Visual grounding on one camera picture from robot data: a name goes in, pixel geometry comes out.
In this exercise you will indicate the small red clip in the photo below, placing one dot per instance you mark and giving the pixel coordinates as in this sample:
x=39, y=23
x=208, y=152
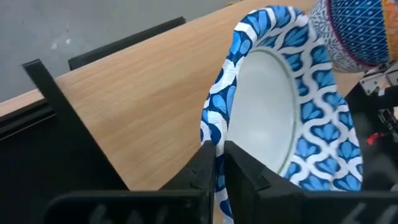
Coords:
x=374, y=138

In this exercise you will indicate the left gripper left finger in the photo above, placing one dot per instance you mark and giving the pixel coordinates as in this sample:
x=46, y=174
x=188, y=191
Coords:
x=186, y=186

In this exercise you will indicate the wooden shelf with black legs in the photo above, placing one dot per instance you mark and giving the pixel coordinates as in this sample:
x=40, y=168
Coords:
x=140, y=93

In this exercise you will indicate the black metal table frame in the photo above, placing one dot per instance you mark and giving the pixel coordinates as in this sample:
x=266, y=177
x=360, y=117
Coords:
x=124, y=42

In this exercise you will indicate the blue white patterned paper plate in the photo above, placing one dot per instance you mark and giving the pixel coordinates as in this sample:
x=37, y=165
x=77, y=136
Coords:
x=264, y=109

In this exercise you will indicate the grey floral patterned bowl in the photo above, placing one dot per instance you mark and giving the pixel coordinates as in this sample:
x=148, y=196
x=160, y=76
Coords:
x=323, y=34

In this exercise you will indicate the orange lattice patterned bowl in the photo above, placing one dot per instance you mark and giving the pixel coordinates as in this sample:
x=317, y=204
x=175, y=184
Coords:
x=392, y=28

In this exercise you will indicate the blue lattice patterned bowl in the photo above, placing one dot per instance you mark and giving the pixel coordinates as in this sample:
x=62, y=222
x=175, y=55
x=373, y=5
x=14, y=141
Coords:
x=357, y=28

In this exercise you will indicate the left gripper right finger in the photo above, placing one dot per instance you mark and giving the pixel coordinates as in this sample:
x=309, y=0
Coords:
x=248, y=186

